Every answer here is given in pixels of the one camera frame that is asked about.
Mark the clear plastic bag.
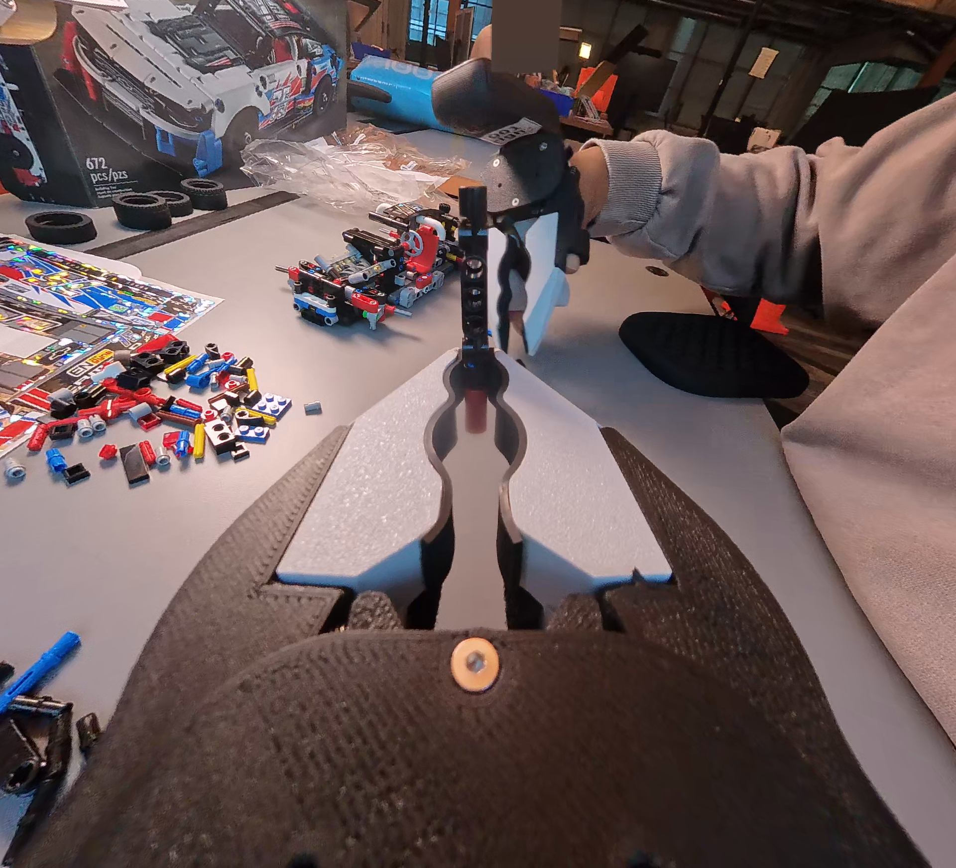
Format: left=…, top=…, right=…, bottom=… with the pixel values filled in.
left=239, top=124, right=473, bottom=209

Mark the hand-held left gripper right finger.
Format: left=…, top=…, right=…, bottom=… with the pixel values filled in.
left=489, top=350, right=673, bottom=623

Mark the partly built lego car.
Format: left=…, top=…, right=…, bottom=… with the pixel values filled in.
left=277, top=203, right=469, bottom=328

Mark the colourful sticker sheet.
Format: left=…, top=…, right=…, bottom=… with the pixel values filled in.
left=0, top=234, right=226, bottom=460

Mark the person's right forearm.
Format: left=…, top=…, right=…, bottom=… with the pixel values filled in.
left=590, top=92, right=956, bottom=333

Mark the black lego panel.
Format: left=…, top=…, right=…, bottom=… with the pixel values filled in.
left=457, top=185, right=494, bottom=392

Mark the person's right hand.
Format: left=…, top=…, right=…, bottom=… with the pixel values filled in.
left=564, top=140, right=609, bottom=277

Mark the light blue padded case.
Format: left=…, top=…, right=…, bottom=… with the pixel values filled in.
left=349, top=53, right=466, bottom=134

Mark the black lego box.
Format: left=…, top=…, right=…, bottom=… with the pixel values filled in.
left=0, top=0, right=351, bottom=207

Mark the black lego tyre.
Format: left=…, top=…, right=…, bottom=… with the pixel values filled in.
left=181, top=177, right=230, bottom=213

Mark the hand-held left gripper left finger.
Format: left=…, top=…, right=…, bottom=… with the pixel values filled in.
left=276, top=347, right=458, bottom=623

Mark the pile of mixed lego pieces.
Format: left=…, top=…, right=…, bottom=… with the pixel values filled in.
left=0, top=338, right=294, bottom=487

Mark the pile of black blue pins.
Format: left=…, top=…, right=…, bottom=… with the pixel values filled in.
left=0, top=631, right=103, bottom=796

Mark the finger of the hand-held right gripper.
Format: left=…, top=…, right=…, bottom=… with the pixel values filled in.
left=519, top=210, right=574, bottom=357
left=493, top=222, right=531, bottom=354

